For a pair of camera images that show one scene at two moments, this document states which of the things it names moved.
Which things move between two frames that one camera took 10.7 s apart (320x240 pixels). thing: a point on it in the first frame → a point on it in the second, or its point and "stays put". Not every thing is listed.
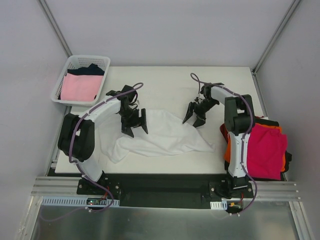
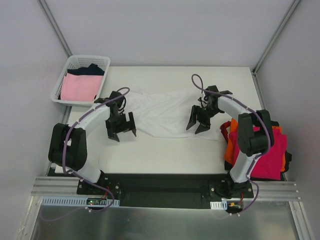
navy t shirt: [92, 70] stays put
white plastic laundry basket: [80, 80] stays put
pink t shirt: [80, 87] stays put
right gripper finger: [199, 121] → [202, 127]
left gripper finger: [144, 120] → [132, 123]
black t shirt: [288, 156] stays put
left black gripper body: [135, 121] → [119, 125]
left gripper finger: [127, 130] → [113, 136]
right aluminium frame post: [293, 7] stays put
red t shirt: [224, 131] stays put
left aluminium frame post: [53, 23] stays put
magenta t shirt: [266, 150] stays put
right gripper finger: [189, 112] → [193, 117]
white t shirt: [168, 134] → [165, 114]
